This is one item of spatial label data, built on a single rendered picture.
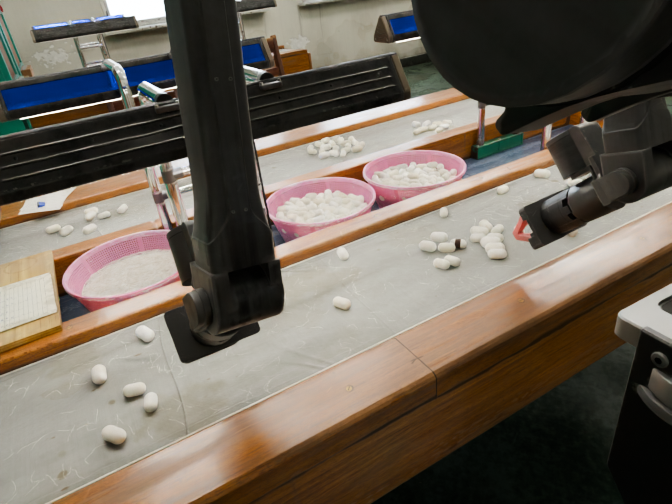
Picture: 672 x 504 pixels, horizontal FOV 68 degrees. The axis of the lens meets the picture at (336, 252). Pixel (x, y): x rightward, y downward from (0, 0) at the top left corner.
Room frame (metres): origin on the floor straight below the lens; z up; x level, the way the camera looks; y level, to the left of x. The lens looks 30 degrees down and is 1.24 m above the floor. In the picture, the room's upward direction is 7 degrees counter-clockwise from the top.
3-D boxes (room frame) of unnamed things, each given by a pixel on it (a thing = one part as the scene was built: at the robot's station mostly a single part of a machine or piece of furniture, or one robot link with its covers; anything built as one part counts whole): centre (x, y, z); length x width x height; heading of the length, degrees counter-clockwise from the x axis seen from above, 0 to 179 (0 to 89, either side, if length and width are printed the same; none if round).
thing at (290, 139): (1.66, 0.12, 0.67); 1.81 x 0.12 x 0.19; 116
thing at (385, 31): (1.65, -0.48, 1.08); 0.62 x 0.08 x 0.07; 116
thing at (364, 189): (1.09, 0.02, 0.72); 0.27 x 0.27 x 0.10
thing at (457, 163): (1.22, -0.23, 0.72); 0.27 x 0.27 x 0.10
